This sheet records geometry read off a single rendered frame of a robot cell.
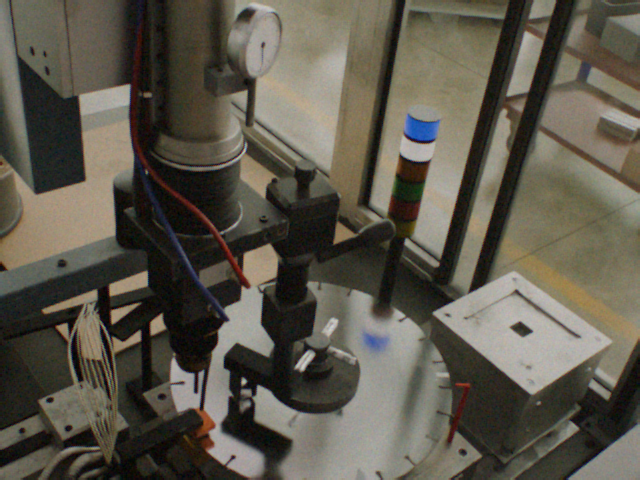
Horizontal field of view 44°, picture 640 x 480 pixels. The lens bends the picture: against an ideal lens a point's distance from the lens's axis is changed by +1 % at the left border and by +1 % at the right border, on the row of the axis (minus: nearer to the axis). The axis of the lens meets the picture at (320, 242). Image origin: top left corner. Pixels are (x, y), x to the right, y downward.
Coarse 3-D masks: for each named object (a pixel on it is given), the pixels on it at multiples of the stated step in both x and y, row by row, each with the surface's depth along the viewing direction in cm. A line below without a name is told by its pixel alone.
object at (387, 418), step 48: (336, 288) 105; (240, 336) 96; (336, 336) 98; (384, 336) 99; (192, 384) 89; (384, 384) 92; (432, 384) 93; (240, 432) 84; (288, 432) 85; (336, 432) 86; (384, 432) 87; (432, 432) 87
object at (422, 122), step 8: (408, 112) 103; (416, 112) 103; (424, 112) 103; (432, 112) 103; (440, 112) 104; (408, 120) 103; (416, 120) 102; (424, 120) 101; (432, 120) 102; (440, 120) 103; (408, 128) 103; (416, 128) 102; (424, 128) 102; (432, 128) 102; (408, 136) 103; (416, 136) 103; (424, 136) 103; (432, 136) 103
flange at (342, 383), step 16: (272, 352) 93; (352, 352) 95; (320, 368) 90; (336, 368) 92; (352, 368) 92; (304, 384) 89; (320, 384) 90; (336, 384) 90; (352, 384) 90; (288, 400) 88; (304, 400) 88; (320, 400) 88; (336, 400) 88
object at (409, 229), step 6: (390, 216) 112; (396, 222) 111; (402, 222) 111; (408, 222) 111; (414, 222) 112; (396, 228) 112; (402, 228) 112; (408, 228) 112; (414, 228) 113; (396, 234) 112; (402, 234) 112; (408, 234) 113
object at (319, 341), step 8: (336, 320) 93; (328, 328) 92; (312, 336) 90; (320, 336) 90; (328, 336) 91; (304, 344) 90; (312, 344) 89; (320, 344) 89; (328, 344) 89; (304, 352) 90; (312, 352) 88; (320, 352) 89; (328, 352) 89; (336, 352) 89; (344, 352) 89; (304, 360) 87; (312, 360) 89; (320, 360) 89; (344, 360) 88; (352, 360) 88; (296, 368) 86; (304, 368) 87
